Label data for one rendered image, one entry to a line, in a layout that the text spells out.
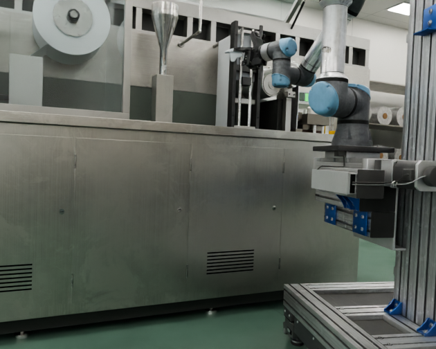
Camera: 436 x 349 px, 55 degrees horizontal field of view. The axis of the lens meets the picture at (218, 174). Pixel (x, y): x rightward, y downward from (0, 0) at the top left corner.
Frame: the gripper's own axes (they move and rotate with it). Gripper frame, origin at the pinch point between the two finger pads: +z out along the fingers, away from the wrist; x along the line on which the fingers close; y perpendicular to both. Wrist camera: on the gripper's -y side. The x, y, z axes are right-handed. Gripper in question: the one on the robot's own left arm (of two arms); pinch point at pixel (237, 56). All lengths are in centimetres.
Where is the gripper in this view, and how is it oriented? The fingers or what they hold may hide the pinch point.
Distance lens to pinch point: 204.4
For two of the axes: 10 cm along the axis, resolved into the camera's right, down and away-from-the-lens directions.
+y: -1.5, 9.9, -0.4
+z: -6.0, -0.5, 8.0
